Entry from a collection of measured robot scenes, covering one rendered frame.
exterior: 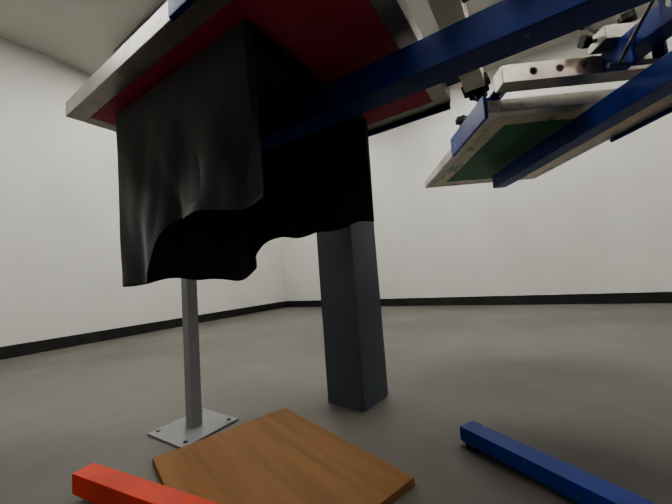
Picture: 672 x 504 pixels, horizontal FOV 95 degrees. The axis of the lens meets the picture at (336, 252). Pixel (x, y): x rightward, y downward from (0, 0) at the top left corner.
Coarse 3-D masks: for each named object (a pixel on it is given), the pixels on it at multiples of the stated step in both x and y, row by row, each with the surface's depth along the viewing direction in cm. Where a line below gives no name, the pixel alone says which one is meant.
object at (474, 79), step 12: (432, 0) 55; (444, 0) 55; (456, 0) 56; (432, 12) 58; (444, 12) 58; (456, 12) 58; (444, 24) 61; (480, 72) 77; (468, 84) 82; (480, 84) 82
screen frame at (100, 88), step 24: (216, 0) 48; (384, 0) 50; (144, 24) 55; (168, 24) 52; (192, 24) 52; (384, 24) 55; (408, 24) 55; (120, 48) 60; (144, 48) 56; (168, 48) 57; (96, 72) 66; (120, 72) 62; (72, 96) 74; (96, 96) 69; (432, 96) 79; (96, 120) 78; (384, 120) 90
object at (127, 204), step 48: (240, 48) 51; (144, 96) 68; (192, 96) 59; (240, 96) 51; (144, 144) 69; (192, 144) 60; (240, 144) 53; (144, 192) 69; (192, 192) 59; (240, 192) 53; (144, 240) 70
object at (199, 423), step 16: (192, 288) 115; (192, 304) 115; (192, 320) 114; (192, 336) 113; (192, 352) 113; (192, 368) 112; (192, 384) 111; (192, 400) 111; (192, 416) 110; (208, 416) 119; (224, 416) 118; (160, 432) 109; (176, 432) 108; (192, 432) 107; (208, 432) 106
